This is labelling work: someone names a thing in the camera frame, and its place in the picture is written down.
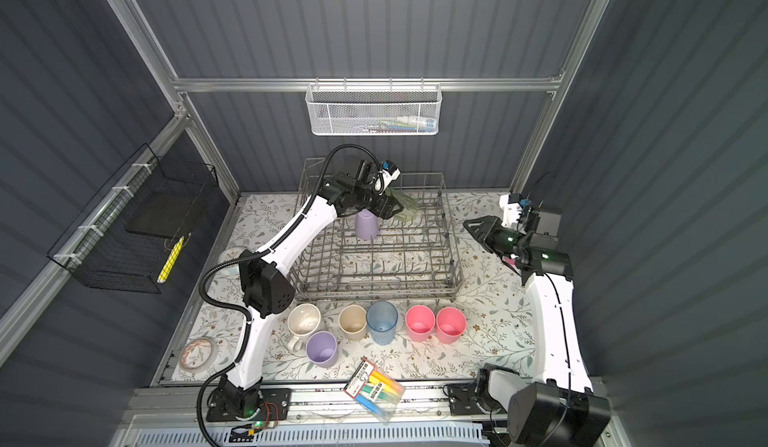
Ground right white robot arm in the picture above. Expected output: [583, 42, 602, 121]
[463, 192, 611, 446]

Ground white ceramic mug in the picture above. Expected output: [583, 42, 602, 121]
[287, 303, 324, 352]

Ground grey wire dish rack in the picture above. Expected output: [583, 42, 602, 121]
[288, 172, 462, 302]

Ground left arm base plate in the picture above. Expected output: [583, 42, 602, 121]
[202, 388, 292, 422]

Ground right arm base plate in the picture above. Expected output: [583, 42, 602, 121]
[442, 382, 487, 416]

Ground highlighter marker pack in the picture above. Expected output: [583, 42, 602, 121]
[343, 357, 405, 424]

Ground blue translucent cup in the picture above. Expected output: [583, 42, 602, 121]
[366, 300, 399, 345]

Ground green translucent cup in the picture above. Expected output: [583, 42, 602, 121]
[387, 188, 420, 211]

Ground floral table mat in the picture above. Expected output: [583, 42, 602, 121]
[161, 191, 535, 385]

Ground purple cup front row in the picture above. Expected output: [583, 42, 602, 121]
[306, 331, 338, 368]

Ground pens in wall basket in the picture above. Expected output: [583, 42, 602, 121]
[352, 116, 438, 134]

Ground yellow marker pen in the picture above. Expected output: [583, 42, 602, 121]
[156, 236, 185, 284]

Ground tape roll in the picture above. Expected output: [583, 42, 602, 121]
[179, 337, 218, 373]

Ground lilac cup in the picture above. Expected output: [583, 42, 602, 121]
[355, 209, 380, 241]

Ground beige cup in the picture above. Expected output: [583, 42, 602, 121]
[338, 304, 367, 341]

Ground pink cup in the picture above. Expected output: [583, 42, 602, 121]
[435, 307, 467, 344]
[405, 305, 436, 342]

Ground black wire side basket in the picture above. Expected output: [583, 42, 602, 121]
[47, 146, 219, 294]

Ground left black cable conduit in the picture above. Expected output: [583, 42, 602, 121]
[195, 143, 385, 447]

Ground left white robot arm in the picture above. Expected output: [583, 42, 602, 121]
[197, 160, 403, 420]

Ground white wire wall basket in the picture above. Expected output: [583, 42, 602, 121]
[305, 84, 443, 136]

